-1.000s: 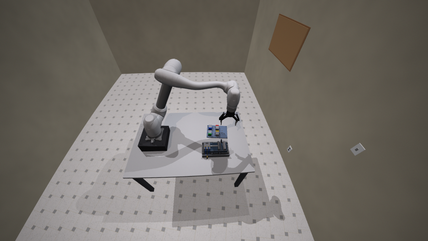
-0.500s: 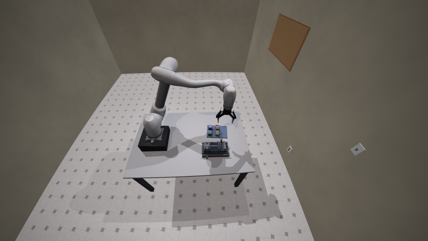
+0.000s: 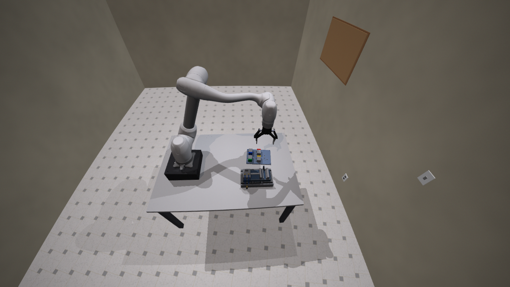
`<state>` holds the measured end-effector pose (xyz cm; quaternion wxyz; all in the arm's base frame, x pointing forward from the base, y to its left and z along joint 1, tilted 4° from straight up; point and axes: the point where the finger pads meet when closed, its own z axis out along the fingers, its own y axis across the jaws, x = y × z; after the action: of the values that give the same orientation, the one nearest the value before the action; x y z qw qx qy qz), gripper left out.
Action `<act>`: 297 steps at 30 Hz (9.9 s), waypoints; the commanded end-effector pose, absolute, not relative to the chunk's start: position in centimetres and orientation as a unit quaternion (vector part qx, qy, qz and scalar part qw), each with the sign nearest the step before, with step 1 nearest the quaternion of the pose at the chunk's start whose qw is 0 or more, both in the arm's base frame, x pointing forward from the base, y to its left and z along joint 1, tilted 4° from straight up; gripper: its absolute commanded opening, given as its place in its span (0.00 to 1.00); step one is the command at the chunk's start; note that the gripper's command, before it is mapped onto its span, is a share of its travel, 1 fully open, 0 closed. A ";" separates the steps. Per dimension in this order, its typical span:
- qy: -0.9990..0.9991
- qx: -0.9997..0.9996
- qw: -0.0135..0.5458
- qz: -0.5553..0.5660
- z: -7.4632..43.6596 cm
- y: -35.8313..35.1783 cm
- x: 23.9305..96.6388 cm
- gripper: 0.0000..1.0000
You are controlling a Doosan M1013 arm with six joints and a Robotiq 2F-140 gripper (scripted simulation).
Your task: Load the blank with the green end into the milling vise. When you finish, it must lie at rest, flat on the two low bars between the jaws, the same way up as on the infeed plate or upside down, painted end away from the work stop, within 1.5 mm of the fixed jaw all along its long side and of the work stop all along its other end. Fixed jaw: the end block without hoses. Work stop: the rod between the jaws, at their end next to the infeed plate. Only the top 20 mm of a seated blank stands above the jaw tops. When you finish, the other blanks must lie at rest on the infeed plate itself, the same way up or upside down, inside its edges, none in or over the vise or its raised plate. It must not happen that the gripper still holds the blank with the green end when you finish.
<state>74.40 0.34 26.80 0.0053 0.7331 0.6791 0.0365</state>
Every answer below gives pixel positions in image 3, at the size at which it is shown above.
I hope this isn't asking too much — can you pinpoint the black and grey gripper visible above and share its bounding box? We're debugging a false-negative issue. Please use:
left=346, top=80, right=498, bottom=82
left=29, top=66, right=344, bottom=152
left=254, top=127, right=278, bottom=145

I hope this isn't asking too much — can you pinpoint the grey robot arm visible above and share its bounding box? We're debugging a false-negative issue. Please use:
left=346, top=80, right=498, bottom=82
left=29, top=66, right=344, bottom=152
left=171, top=66, right=277, bottom=171

